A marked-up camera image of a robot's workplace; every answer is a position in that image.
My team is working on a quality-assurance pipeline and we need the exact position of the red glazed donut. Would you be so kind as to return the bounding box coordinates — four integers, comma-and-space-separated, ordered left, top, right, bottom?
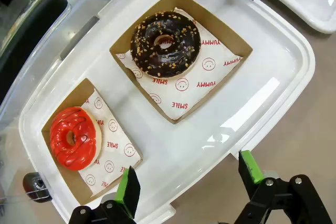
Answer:
49, 106, 103, 171

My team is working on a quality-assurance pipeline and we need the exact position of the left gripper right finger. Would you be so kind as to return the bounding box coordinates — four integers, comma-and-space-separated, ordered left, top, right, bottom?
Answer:
232, 150, 333, 224

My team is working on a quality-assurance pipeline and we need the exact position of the chocolate donut with nut bits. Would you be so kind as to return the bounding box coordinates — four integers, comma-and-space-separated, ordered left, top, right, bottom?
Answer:
130, 10, 202, 79

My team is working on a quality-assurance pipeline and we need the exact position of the white display case tray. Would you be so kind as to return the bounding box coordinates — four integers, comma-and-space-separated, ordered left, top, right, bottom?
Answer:
18, 0, 316, 224
265, 0, 336, 35

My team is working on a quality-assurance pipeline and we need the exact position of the black lid hinge knob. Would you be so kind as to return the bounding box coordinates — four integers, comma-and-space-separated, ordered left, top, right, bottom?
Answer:
23, 172, 53, 203

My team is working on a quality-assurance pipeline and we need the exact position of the white printed paper liner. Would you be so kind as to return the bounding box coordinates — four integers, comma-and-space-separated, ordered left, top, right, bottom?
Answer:
115, 7, 244, 120
77, 89, 144, 198

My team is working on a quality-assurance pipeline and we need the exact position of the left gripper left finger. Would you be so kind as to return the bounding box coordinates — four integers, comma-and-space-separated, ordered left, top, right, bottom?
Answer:
68, 166, 141, 224

